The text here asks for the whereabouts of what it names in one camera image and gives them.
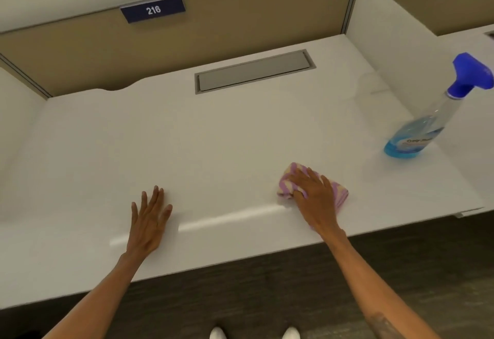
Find person's right hand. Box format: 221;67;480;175
287;167;343;237

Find person's left hand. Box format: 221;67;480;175
125;185;173;260

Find pink and yellow cleaning cloth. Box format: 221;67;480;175
277;162;350;213

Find person's left forearm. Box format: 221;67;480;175
42;252;146;339

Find person's right forearm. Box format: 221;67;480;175
321;228;442;339

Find clear spray bottle blue liquid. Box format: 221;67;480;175
384;52;494;159

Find white desk side divider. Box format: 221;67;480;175
344;0;494;218
0;66;48;206

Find dark blue number sign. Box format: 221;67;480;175
120;0;186;24

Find grey desk cable hatch cover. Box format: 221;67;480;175
194;49;316;95

